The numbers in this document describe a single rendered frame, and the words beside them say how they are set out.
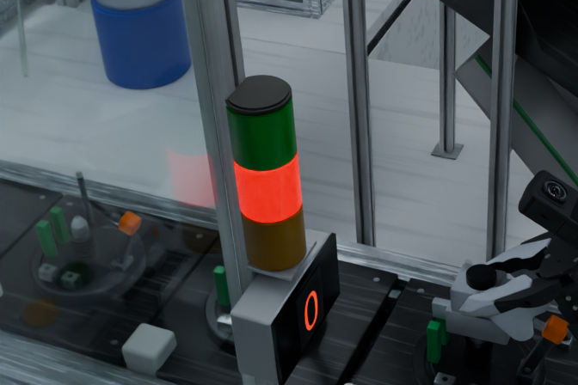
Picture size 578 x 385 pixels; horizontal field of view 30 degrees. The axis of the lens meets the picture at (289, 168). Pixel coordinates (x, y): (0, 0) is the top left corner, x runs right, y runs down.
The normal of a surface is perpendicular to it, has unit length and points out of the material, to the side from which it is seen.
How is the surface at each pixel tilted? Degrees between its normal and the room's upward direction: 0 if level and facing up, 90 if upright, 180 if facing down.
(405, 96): 0
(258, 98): 0
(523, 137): 90
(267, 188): 90
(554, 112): 45
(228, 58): 90
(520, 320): 85
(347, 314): 0
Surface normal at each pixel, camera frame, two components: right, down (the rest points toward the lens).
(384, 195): -0.08, -0.81
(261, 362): -0.43, 0.56
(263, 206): -0.14, 0.59
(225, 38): 0.90, 0.19
